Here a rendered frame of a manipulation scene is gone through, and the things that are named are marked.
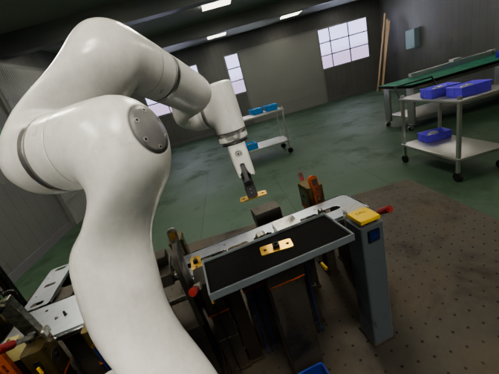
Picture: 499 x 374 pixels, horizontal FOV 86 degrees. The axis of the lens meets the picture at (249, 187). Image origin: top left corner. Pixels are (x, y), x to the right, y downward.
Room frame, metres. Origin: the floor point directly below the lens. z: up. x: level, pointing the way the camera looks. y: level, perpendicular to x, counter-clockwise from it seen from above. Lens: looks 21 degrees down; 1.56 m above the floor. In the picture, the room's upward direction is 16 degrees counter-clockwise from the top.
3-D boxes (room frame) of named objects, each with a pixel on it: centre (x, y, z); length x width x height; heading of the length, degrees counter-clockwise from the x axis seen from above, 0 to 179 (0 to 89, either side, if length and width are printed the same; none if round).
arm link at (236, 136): (0.76, 0.01, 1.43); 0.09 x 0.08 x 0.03; 0
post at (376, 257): (0.62, -0.27, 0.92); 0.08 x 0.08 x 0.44; 11
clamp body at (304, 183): (1.16, -0.27, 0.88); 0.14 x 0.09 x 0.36; 11
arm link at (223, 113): (0.76, 0.01, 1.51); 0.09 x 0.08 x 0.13; 68
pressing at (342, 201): (0.87, 0.25, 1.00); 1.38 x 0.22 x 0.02; 101
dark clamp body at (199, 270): (0.65, 0.20, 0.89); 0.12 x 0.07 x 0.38; 11
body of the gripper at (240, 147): (0.76, 0.00, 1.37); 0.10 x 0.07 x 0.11; 0
